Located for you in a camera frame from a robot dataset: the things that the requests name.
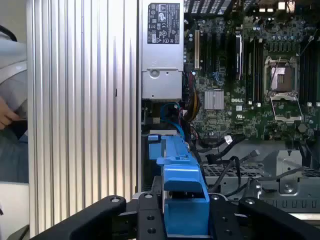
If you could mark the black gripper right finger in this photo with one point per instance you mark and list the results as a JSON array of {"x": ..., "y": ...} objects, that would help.
[{"x": 221, "y": 220}]

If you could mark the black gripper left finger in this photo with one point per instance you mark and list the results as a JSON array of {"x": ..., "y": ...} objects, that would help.
[{"x": 147, "y": 220}]

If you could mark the hard disk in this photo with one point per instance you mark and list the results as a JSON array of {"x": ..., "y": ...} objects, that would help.
[{"x": 185, "y": 217}]

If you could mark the RAM slot bank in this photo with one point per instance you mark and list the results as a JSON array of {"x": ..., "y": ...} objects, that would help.
[
  {"x": 253, "y": 72},
  {"x": 310, "y": 75}
]

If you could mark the white expansion slot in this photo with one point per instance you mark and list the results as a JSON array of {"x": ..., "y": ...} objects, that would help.
[{"x": 197, "y": 50}]

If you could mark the person's bare hand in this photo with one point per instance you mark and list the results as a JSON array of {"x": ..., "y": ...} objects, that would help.
[{"x": 7, "y": 113}]

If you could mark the black PC case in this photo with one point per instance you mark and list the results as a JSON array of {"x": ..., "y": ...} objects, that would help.
[{"x": 287, "y": 200}]

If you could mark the gray drive cage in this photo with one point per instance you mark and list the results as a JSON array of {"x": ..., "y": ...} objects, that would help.
[{"x": 287, "y": 172}]

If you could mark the green motherboard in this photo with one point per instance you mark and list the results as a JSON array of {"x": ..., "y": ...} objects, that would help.
[{"x": 225, "y": 120}]

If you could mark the silver chipset heatsink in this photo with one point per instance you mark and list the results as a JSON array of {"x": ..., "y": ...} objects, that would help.
[{"x": 214, "y": 100}]

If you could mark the open CPU socket cover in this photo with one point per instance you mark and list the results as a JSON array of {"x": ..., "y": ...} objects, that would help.
[{"x": 286, "y": 110}]

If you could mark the CPU socket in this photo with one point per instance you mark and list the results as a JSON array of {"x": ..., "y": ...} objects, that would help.
[{"x": 281, "y": 76}]

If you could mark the silver power supply unit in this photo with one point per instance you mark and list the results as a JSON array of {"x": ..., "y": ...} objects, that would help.
[{"x": 162, "y": 57}]

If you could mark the person in pale shirt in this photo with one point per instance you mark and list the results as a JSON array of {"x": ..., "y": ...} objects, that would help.
[{"x": 13, "y": 75}]

